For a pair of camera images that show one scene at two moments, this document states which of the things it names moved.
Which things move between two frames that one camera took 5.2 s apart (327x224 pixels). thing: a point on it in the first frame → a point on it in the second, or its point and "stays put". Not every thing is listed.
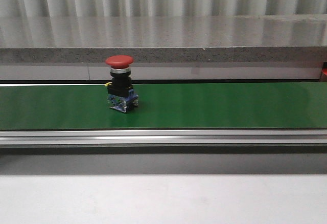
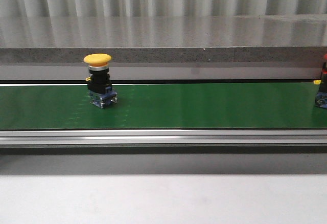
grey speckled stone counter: [249, 47] stays put
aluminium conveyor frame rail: [248, 141] stays put
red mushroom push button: [120, 92] → [321, 98]
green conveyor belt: [166, 106] stays put
